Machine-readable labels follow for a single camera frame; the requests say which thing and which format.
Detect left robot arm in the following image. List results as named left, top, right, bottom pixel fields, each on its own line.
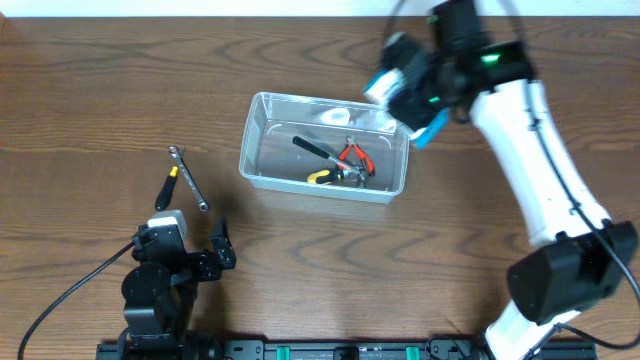
left=116, top=210, right=237, bottom=359

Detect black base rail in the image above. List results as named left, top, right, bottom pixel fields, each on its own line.
left=95, top=339, right=599, bottom=360

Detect yellow black stubby screwdriver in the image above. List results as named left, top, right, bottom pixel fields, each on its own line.
left=307, top=167, right=350, bottom=185

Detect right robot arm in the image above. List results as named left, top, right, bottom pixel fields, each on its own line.
left=365, top=1, right=639, bottom=359

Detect blue white cardboard box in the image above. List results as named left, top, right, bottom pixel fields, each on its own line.
left=363, top=69, right=449, bottom=150

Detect clear plastic container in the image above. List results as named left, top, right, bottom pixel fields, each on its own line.
left=239, top=92, right=409, bottom=204

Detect silver ring wrench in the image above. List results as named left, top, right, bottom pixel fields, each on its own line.
left=168, top=146, right=209, bottom=212

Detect red handled pliers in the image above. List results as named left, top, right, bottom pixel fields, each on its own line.
left=338, top=135, right=375, bottom=176

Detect black handled hammer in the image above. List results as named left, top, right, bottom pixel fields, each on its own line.
left=292, top=136, right=368, bottom=188

